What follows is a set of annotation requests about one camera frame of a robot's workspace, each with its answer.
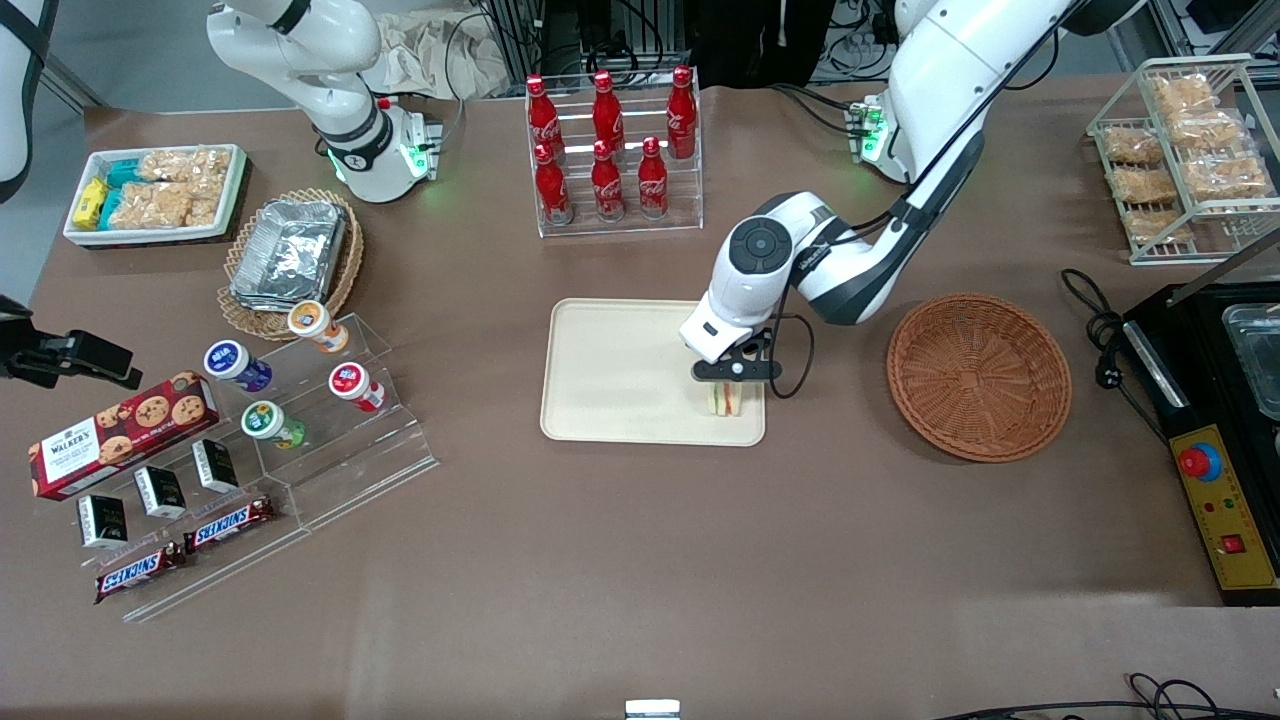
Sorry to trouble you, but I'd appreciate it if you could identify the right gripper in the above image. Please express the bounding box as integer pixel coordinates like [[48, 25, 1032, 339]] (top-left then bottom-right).
[[0, 295, 144, 392]]

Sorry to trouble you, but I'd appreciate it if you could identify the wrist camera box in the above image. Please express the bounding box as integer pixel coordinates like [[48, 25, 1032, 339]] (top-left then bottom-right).
[[690, 354, 784, 387], [45, 332, 134, 379]]

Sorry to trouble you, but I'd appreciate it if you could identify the light wicker basket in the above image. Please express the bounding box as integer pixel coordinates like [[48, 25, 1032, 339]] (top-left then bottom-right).
[[217, 188, 366, 343]]

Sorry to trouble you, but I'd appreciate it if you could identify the brown wicker basket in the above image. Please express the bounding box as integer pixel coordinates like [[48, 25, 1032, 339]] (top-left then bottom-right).
[[886, 292, 1073, 464]]

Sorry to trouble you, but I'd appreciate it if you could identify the red emergency stop button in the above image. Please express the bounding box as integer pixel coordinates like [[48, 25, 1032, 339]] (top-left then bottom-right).
[[1177, 439, 1224, 484]]

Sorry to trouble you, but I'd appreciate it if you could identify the red Walkers cookie box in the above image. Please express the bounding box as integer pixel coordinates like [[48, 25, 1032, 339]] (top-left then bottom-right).
[[28, 370, 222, 502]]

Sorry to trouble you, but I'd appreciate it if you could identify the crumpled beige cloth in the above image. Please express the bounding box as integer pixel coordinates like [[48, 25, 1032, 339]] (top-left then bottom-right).
[[374, 8, 513, 102]]

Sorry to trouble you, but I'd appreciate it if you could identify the red capped drink bottle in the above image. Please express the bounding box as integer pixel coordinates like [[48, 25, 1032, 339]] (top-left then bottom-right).
[[328, 361, 388, 414]]

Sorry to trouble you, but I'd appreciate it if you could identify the Snickers chocolate bar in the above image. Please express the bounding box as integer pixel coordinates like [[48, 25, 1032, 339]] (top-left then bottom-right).
[[94, 540, 192, 606], [182, 495, 277, 555]]

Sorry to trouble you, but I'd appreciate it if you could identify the blue capped drink bottle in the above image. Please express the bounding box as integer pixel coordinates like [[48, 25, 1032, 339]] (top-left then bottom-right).
[[203, 339, 274, 394]]

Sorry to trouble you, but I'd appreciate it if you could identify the white wire shelf rack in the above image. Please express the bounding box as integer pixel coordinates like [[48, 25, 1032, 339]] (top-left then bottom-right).
[[1086, 53, 1280, 267]]

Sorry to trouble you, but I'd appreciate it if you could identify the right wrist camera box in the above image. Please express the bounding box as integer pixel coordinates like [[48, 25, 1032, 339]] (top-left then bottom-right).
[[45, 332, 134, 379]]

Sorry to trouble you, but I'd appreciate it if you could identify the small black box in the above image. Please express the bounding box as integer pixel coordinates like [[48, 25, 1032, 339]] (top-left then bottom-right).
[[133, 465, 189, 521], [77, 492, 130, 550], [191, 438, 241, 496]]

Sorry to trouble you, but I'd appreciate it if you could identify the clear rectangular container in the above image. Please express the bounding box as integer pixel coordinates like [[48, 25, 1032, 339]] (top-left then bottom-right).
[[1219, 303, 1280, 422]]

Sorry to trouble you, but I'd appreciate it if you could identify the clear acrylic bottle rack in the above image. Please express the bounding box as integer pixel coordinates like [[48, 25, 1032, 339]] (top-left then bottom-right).
[[526, 66, 705, 239]]

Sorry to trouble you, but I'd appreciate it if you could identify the cream plastic tray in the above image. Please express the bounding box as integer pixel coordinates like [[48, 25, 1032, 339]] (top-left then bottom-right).
[[540, 298, 767, 448]]

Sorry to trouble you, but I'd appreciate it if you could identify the black countertop appliance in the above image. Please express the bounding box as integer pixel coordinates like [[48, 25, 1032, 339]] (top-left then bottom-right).
[[1119, 283, 1280, 608]]

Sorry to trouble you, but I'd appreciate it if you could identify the red cola bottle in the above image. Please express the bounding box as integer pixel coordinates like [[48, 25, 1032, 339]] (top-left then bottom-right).
[[590, 140, 627, 224], [636, 136, 670, 220], [591, 70, 626, 147], [534, 142, 574, 227], [666, 65, 699, 162], [526, 74, 564, 151]]

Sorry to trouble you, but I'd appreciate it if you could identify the white rectangular snack tray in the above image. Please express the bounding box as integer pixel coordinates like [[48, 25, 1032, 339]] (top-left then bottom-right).
[[62, 143, 251, 249]]

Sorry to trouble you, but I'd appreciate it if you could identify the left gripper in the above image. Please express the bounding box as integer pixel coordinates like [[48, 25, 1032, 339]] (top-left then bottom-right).
[[679, 290, 769, 411]]

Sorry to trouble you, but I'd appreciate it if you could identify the silver metal lid bar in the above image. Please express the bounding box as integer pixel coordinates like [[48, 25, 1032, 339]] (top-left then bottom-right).
[[1164, 238, 1280, 307]]

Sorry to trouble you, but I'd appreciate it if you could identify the yellow snack packet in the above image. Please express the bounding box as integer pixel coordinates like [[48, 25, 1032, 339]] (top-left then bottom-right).
[[72, 178, 110, 232]]

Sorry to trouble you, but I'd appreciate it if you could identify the clear bag of rice crackers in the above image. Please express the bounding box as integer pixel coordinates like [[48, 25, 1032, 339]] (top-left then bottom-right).
[[137, 146, 233, 187], [108, 181, 223, 230]]

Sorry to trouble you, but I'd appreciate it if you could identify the green capped drink bottle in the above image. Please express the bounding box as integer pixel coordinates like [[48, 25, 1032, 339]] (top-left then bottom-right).
[[240, 399, 308, 451]]

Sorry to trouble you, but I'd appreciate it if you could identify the black power cable with plug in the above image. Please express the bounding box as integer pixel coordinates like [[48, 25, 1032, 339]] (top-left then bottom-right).
[[1059, 267, 1173, 443]]

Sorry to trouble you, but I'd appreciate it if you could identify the clear acrylic stepped display stand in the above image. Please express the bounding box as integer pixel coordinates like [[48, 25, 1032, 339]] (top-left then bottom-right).
[[30, 430, 313, 625], [205, 312, 440, 533]]

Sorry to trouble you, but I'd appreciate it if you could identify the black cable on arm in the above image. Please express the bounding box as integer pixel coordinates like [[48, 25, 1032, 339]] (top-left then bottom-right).
[[764, 20, 1067, 402], [0, 0, 57, 204]]

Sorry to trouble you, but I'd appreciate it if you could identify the yellow control panel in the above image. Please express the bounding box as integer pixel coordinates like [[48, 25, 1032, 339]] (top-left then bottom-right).
[[1167, 424, 1280, 594]]

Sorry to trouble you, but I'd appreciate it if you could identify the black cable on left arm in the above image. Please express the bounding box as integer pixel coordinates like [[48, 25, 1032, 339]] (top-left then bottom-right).
[[764, 20, 1067, 402]]

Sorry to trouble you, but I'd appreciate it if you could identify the orange capped drink bottle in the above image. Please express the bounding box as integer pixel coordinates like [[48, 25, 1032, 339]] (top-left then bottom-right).
[[287, 299, 352, 356]]

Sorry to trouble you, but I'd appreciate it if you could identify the stack of foil containers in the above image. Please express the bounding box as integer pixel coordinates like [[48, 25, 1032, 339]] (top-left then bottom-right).
[[229, 199, 349, 313]]

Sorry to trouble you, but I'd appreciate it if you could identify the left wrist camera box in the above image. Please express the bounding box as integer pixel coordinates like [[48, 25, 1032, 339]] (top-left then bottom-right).
[[690, 354, 784, 387]]

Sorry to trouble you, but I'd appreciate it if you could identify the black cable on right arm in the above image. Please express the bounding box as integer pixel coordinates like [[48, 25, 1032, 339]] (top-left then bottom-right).
[[0, 0, 57, 204]]

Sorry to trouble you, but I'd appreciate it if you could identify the bagged cracker snack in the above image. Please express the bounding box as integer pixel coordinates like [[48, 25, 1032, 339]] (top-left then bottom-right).
[[1166, 108, 1247, 158], [1180, 154, 1275, 202], [1110, 165, 1178, 207], [1147, 74, 1219, 115], [1128, 207, 1198, 248], [1100, 125, 1167, 167]]

